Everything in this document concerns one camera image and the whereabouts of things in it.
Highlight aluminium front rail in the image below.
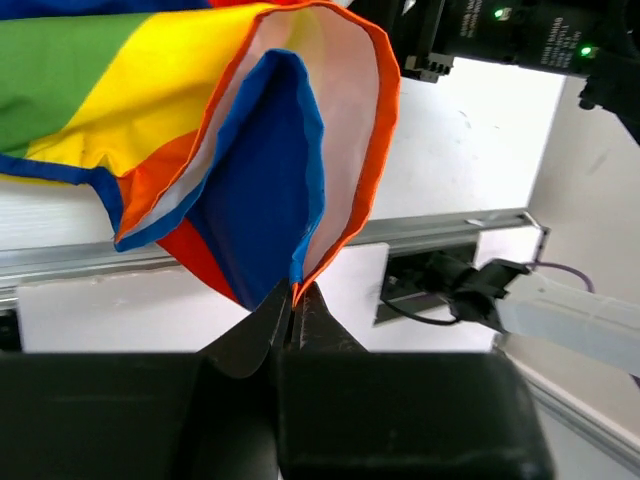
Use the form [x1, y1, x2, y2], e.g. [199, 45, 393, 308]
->
[1, 209, 545, 311]

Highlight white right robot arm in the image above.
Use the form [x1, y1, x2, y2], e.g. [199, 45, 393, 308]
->
[350, 1, 639, 375]

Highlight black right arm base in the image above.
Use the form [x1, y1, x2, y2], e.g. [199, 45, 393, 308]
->
[374, 242, 477, 326]

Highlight rainbow striped shorts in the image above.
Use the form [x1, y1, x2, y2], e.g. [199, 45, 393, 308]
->
[1, 1, 400, 309]

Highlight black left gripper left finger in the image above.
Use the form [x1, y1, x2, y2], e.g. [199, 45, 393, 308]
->
[200, 279, 291, 378]

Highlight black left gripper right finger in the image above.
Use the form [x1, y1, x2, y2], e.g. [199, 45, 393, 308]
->
[291, 283, 366, 352]

